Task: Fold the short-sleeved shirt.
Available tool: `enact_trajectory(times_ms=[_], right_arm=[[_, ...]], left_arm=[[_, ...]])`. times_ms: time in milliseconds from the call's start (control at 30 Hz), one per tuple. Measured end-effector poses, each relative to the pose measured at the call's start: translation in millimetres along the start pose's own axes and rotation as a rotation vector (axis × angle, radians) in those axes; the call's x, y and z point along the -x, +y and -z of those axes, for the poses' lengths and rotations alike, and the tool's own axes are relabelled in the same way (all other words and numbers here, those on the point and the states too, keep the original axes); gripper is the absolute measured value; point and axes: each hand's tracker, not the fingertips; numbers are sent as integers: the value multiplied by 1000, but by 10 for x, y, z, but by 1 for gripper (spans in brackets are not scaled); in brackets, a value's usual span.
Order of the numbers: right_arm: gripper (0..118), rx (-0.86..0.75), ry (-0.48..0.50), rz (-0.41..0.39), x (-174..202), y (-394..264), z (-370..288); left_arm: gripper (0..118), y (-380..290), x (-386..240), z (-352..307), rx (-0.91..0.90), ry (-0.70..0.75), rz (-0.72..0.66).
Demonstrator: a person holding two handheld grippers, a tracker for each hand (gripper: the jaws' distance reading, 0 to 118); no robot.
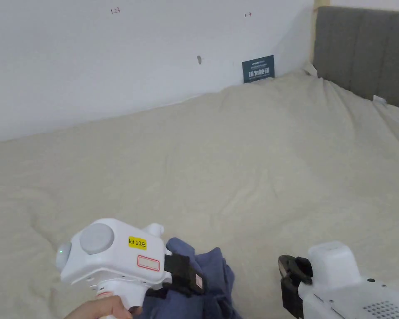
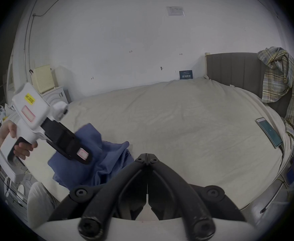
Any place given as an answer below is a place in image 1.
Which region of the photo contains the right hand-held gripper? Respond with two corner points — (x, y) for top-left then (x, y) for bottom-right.
(278, 240), (399, 319)

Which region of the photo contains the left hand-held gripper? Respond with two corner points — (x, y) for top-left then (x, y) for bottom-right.
(56, 218), (207, 309)

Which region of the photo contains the dark blue garment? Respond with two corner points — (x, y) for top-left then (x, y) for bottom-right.
(133, 237), (237, 319)

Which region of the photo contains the person's left hand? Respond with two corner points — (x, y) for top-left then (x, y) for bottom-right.
(64, 294), (142, 319)

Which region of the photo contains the bed with beige sheet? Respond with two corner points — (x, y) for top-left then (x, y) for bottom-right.
(0, 68), (399, 319)

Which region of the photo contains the dark blue sign card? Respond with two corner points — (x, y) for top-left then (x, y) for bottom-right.
(242, 54), (275, 84)

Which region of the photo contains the grey padded headboard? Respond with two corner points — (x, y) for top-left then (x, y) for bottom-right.
(310, 6), (399, 111)

